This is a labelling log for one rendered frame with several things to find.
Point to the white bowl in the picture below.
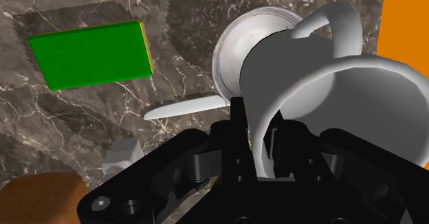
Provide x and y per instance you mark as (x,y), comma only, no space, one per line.
(234,49)

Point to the white mug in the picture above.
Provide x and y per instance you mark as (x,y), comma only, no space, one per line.
(301,69)

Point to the green flat box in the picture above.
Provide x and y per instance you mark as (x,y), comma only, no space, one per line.
(90,56)

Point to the small grey angular object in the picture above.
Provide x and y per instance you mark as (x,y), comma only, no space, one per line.
(122,154)

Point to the white knife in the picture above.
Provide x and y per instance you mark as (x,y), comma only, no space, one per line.
(187,107)

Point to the brown rounded wooden object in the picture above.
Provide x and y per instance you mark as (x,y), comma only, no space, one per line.
(37,200)

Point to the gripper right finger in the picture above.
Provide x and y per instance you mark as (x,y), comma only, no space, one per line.
(368,169)

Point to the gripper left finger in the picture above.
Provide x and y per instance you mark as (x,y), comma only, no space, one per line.
(140,179)

